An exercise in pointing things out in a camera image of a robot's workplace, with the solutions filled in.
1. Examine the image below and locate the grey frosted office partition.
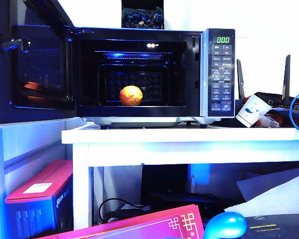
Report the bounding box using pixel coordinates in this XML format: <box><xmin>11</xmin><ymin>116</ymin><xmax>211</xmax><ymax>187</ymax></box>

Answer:
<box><xmin>0</xmin><ymin>0</ymin><xmax>74</xmax><ymax>239</ymax></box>

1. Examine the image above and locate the white flat board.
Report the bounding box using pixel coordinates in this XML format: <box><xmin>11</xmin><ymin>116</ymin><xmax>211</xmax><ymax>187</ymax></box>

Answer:
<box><xmin>236</xmin><ymin>166</ymin><xmax>299</xmax><ymax>202</ymax></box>

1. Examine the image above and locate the black mouse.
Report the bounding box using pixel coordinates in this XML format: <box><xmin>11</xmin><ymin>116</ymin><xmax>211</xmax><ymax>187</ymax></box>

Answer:
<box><xmin>106</xmin><ymin>208</ymin><xmax>152</xmax><ymax>222</ymax></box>

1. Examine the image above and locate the glossy blue rounded object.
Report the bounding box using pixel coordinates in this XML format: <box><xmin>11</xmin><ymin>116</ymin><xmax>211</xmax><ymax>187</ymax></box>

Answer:
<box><xmin>204</xmin><ymin>212</ymin><xmax>248</xmax><ymax>239</ymax></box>

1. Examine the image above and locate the blue network cable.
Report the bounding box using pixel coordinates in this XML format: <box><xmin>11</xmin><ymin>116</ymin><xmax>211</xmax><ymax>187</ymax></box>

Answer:
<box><xmin>289</xmin><ymin>88</ymin><xmax>299</xmax><ymax>137</ymax></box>

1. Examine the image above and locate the red white small packet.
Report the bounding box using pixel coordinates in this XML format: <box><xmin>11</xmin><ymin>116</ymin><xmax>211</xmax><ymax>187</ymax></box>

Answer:
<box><xmin>255</xmin><ymin>115</ymin><xmax>285</xmax><ymax>127</ymax></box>

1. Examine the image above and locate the black box of blue roses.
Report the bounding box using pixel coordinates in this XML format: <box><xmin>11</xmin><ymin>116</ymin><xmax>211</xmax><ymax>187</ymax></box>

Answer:
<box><xmin>121</xmin><ymin>0</ymin><xmax>164</xmax><ymax>29</ymax></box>

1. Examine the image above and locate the black paper shredder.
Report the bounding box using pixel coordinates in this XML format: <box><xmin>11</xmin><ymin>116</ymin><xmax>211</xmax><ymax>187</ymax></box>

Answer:
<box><xmin>241</xmin><ymin>213</ymin><xmax>299</xmax><ymax>239</ymax></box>

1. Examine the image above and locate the white foam sheet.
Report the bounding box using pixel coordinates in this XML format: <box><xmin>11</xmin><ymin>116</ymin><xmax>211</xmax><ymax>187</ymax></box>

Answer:
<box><xmin>224</xmin><ymin>184</ymin><xmax>299</xmax><ymax>217</ymax></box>

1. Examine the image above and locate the magenta gift box gold pattern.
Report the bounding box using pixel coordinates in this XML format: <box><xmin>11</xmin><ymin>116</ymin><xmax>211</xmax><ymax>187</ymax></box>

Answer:
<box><xmin>37</xmin><ymin>204</ymin><xmax>205</xmax><ymax>239</ymax></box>

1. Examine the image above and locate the black router with antennas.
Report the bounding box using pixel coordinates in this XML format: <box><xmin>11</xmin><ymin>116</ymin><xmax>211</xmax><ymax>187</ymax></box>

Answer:
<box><xmin>235</xmin><ymin>54</ymin><xmax>299</xmax><ymax>126</ymax></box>

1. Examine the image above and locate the white wooden table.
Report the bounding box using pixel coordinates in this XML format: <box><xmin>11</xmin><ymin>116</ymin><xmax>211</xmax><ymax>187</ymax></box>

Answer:
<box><xmin>61</xmin><ymin>124</ymin><xmax>299</xmax><ymax>231</ymax></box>

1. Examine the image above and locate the orange fruit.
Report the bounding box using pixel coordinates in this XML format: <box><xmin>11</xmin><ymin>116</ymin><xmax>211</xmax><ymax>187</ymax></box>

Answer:
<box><xmin>119</xmin><ymin>85</ymin><xmax>144</xmax><ymax>106</ymax></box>

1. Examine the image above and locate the black power cable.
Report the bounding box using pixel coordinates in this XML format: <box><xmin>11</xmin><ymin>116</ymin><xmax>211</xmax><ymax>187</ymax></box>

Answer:
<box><xmin>99</xmin><ymin>198</ymin><xmax>150</xmax><ymax>224</ymax></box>

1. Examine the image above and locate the red blue router carton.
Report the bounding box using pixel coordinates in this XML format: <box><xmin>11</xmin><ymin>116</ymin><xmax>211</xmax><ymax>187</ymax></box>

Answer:
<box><xmin>4</xmin><ymin>160</ymin><xmax>74</xmax><ymax>239</ymax></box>

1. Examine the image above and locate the black silver microwave oven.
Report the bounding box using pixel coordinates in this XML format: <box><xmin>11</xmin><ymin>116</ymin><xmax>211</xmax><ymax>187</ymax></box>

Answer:
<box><xmin>74</xmin><ymin>26</ymin><xmax>236</xmax><ymax>130</ymax></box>

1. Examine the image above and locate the white paper cup blue print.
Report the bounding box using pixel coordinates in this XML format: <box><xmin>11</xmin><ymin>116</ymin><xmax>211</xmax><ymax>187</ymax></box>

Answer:
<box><xmin>235</xmin><ymin>94</ymin><xmax>273</xmax><ymax>128</ymax></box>

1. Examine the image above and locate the black computer case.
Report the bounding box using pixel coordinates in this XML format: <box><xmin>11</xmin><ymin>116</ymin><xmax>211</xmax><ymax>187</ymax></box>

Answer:
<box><xmin>141</xmin><ymin>164</ymin><xmax>190</xmax><ymax>200</ymax></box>

